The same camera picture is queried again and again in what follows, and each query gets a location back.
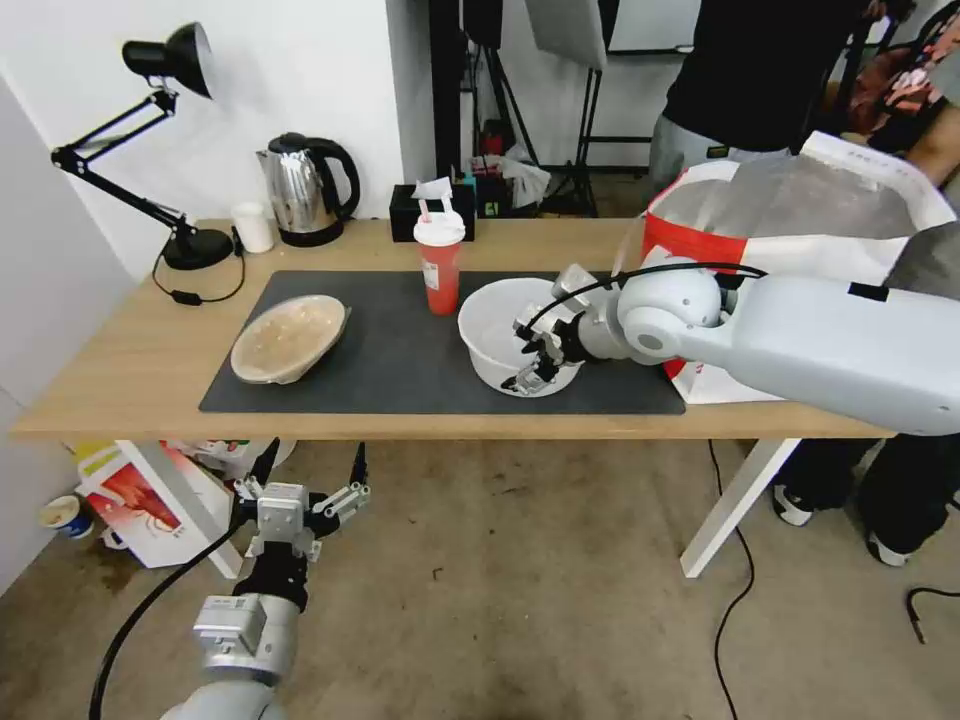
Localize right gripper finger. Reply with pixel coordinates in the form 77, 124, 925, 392
518, 328, 562, 369
500, 358, 564, 396

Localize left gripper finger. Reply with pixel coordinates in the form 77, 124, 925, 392
311, 442, 374, 538
233, 438, 280, 519

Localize white plastic bowl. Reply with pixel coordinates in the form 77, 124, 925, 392
457, 278, 586, 397

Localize white plastic bag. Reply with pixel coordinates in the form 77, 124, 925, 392
494, 153, 553, 213

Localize white and red takeout bag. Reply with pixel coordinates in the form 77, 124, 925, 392
641, 131, 948, 406

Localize white printed packaging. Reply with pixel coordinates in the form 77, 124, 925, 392
158, 438, 298, 483

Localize white table leg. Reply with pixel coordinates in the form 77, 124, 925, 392
678, 437, 805, 580
116, 440, 247, 580

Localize white box with red print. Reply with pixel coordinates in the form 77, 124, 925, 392
73, 443, 235, 571

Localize red drink cup with lid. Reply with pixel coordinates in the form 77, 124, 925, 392
413, 197, 466, 317

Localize clear-lidded paper food bowl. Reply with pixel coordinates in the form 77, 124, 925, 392
229, 294, 354, 387

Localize black table mat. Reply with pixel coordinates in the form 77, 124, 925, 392
197, 269, 688, 416

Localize small black box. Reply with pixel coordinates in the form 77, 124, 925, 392
475, 175, 520, 220

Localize black tissue box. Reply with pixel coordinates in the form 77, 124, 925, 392
389, 182, 478, 244

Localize instant noodle cup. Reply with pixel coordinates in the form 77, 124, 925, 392
38, 494, 97, 542

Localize small white cup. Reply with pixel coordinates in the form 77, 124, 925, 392
230, 200, 277, 254

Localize black tripod stand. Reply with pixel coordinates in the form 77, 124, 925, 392
463, 0, 601, 220

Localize steel electric kettle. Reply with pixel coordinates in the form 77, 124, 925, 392
256, 132, 361, 248

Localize white softbox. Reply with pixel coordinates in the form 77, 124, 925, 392
523, 0, 610, 70

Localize person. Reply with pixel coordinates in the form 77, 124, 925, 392
647, 0, 875, 198
772, 0, 960, 568

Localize whiteboard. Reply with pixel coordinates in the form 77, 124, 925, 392
605, 0, 700, 55

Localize black desk lamp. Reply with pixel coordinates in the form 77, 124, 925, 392
50, 20, 235, 272

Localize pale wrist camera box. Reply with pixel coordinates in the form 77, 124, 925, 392
257, 483, 313, 543

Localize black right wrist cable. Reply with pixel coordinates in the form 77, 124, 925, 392
514, 258, 768, 337

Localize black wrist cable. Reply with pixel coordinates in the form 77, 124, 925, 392
88, 517, 260, 720
514, 258, 768, 337

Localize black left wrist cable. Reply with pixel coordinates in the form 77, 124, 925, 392
88, 517, 260, 720

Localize black lamp cable with switch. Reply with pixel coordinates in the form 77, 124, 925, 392
152, 224, 247, 307

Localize black floor cable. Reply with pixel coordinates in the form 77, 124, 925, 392
707, 438, 755, 720

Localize black cable with plug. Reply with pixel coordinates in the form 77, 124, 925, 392
905, 587, 960, 646

